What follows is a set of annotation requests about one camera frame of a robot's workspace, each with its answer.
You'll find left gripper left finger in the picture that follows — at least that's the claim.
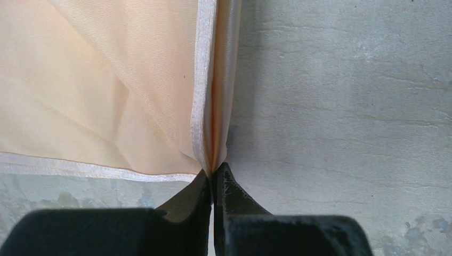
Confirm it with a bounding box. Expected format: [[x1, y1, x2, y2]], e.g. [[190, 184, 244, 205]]
[[1, 171, 212, 255]]

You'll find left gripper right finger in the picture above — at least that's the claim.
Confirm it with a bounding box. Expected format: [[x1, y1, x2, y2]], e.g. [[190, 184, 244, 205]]
[[212, 163, 373, 255]]

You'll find peach cloth napkin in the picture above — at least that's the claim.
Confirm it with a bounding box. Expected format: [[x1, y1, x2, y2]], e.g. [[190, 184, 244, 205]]
[[1, 1, 241, 181]]

